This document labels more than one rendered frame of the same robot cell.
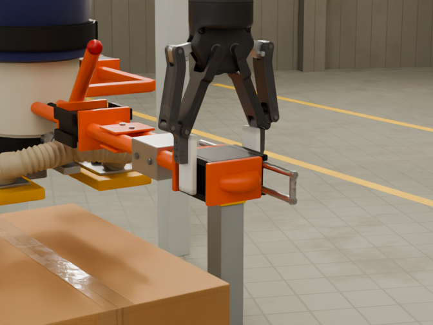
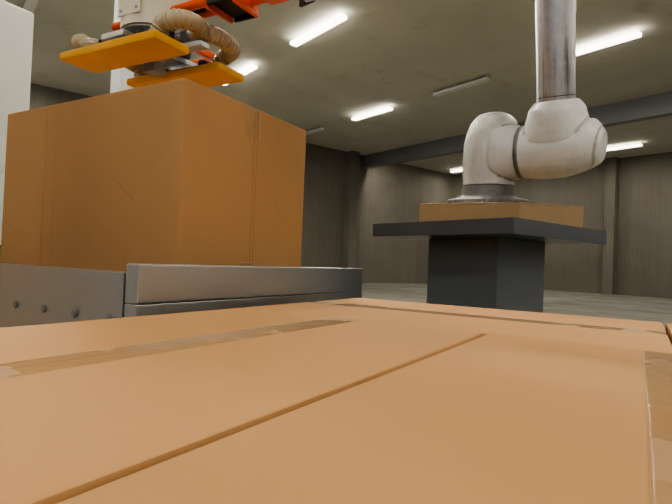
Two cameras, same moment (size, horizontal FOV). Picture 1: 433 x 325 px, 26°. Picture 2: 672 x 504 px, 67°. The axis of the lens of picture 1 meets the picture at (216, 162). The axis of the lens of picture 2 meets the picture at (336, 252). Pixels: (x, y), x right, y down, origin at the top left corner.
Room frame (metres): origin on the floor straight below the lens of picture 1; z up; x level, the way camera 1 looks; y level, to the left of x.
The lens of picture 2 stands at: (0.25, 0.48, 0.63)
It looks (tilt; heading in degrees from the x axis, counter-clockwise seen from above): 1 degrees up; 333
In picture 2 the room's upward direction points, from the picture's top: 2 degrees clockwise
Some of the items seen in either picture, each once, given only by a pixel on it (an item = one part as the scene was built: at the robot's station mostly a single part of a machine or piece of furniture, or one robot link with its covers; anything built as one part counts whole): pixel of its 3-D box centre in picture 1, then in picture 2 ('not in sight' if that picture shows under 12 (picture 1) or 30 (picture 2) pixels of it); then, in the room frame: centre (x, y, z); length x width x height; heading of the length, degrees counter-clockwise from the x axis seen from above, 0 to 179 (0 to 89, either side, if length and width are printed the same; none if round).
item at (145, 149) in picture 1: (164, 156); not in sight; (1.20, 0.07, 1.20); 0.07 x 0.07 x 0.04; 33
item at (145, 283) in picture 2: not in sight; (276, 281); (1.24, 0.10, 0.58); 0.70 x 0.03 x 0.06; 122
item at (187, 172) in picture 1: (187, 163); not in sight; (1.07, 0.03, 1.22); 0.03 x 0.01 x 0.07; 32
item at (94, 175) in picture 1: (82, 153); (183, 74); (1.64, 0.24, 1.11); 0.34 x 0.10 x 0.05; 33
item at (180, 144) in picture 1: (174, 142); not in sight; (1.06, 0.05, 1.24); 0.03 x 0.01 x 0.05; 122
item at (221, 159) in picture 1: (216, 173); not in sight; (1.08, 0.00, 1.20); 0.08 x 0.07 x 0.05; 33
